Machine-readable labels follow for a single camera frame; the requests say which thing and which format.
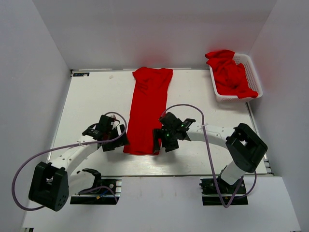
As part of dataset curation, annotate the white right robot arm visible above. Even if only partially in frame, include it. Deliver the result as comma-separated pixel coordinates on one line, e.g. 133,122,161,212
153,112,268,193

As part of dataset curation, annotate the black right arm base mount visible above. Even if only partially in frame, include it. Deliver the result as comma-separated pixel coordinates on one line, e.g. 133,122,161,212
199,178,248,206

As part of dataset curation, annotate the white plastic basket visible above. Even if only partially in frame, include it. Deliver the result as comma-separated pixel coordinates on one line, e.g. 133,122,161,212
209,53,263,102

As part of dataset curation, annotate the red t-shirts pile in basket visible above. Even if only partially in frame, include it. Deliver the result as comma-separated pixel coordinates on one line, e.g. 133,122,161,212
205,49,258,99

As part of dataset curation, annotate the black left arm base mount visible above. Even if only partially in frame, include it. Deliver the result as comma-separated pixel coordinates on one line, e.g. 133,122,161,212
70,177,122,205

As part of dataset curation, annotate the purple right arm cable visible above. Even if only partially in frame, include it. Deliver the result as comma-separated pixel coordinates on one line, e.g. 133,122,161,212
161,103,257,208

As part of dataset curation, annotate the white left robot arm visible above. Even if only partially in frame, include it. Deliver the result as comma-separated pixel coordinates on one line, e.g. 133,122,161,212
28,112,129,212

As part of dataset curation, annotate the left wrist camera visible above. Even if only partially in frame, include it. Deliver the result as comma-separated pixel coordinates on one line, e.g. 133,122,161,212
108,114,120,128

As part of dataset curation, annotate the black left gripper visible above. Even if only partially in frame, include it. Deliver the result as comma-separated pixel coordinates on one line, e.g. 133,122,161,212
103,124,130,151

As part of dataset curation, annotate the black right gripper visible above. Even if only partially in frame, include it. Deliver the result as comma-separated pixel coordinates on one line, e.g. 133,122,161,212
153,128,180,153

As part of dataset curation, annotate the red t-shirt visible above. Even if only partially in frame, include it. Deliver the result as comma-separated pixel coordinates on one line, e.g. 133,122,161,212
123,67,173,155

